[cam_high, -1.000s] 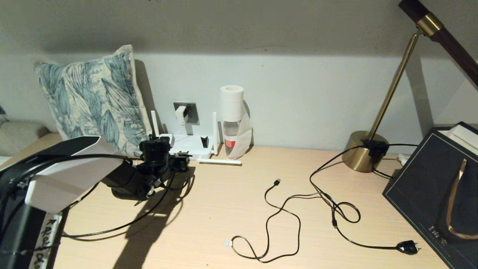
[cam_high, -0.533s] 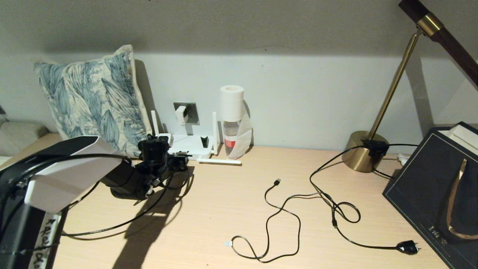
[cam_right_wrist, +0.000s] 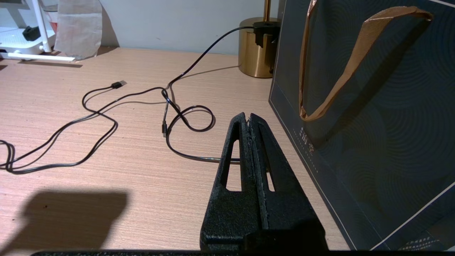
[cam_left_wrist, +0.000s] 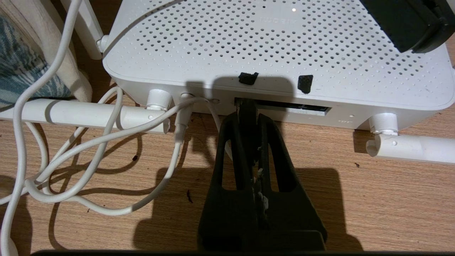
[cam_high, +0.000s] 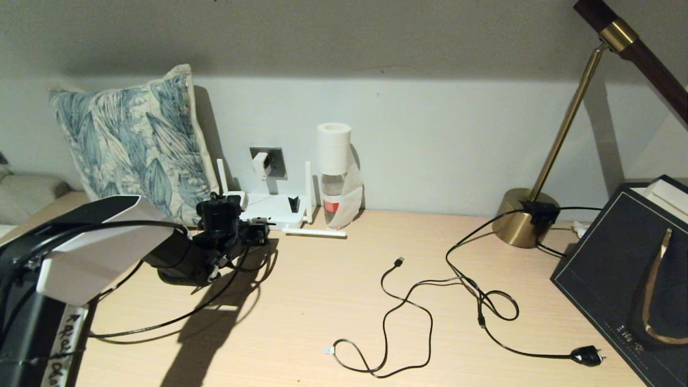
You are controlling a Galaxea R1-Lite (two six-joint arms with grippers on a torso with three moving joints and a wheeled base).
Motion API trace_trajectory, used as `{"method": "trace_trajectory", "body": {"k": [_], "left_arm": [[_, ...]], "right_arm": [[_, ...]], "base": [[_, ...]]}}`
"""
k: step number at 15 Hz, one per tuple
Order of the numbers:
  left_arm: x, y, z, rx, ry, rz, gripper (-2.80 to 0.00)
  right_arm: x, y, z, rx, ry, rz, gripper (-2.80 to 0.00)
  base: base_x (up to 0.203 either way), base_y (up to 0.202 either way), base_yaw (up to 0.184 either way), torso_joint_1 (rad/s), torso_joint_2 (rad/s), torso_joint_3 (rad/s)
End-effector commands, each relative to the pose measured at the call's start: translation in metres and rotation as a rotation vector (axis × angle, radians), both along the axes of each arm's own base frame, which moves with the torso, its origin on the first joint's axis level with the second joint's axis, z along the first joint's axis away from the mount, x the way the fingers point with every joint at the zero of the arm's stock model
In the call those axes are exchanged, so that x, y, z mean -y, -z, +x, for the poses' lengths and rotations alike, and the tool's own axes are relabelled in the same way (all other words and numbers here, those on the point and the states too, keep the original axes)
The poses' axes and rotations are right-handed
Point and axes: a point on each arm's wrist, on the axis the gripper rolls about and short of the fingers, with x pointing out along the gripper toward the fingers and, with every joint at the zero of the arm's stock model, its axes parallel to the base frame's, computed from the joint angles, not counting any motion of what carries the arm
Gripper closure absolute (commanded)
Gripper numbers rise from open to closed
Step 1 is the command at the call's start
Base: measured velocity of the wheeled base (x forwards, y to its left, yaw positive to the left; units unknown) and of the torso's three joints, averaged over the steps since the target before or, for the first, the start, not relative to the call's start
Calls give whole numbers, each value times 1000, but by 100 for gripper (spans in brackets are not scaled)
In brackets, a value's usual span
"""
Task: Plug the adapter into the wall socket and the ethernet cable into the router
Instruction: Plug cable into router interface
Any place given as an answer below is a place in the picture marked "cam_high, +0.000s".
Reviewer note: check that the white box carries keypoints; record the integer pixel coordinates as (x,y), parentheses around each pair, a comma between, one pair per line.
(666,196)

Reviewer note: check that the blue leaf pattern pillow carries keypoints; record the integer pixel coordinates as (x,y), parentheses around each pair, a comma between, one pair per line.
(134,140)

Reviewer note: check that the white handwritten label tape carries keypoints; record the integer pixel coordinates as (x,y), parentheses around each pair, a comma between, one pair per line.
(64,349)

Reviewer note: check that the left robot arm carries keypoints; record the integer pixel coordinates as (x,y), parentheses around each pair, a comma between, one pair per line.
(97,252)

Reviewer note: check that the black clip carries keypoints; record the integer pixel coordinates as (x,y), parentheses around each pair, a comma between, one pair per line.
(294,204)

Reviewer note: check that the brass desk lamp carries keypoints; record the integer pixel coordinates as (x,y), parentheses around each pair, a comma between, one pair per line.
(513,216)

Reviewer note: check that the white router with antennas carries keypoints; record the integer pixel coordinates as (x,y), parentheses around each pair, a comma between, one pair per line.
(279,207)

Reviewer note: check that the clear bottle red label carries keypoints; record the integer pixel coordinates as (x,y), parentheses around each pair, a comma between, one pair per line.
(332,189)

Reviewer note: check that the white power adapter black face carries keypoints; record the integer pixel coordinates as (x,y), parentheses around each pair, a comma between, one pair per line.
(261,165)

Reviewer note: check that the grey wall socket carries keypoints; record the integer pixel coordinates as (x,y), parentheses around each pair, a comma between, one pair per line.
(278,161)

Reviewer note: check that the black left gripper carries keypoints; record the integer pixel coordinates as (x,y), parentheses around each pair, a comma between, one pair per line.
(234,239)

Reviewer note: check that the black lamp switch box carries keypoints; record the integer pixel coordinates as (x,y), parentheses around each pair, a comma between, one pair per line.
(538,212)

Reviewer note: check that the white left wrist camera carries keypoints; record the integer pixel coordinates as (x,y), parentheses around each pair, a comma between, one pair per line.
(237,200)

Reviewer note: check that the white paper roll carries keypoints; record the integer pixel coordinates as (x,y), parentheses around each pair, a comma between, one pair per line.
(334,148)

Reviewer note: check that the grey sofa cushion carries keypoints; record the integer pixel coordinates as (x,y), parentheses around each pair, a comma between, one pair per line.
(27,191)

